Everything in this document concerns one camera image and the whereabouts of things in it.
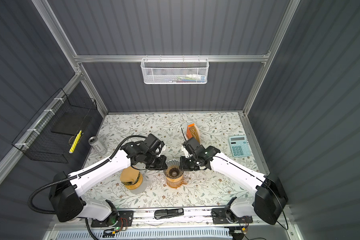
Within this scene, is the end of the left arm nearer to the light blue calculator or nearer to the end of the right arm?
the end of the right arm

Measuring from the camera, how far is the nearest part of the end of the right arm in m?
0.57

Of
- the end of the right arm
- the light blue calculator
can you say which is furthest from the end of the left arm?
the light blue calculator
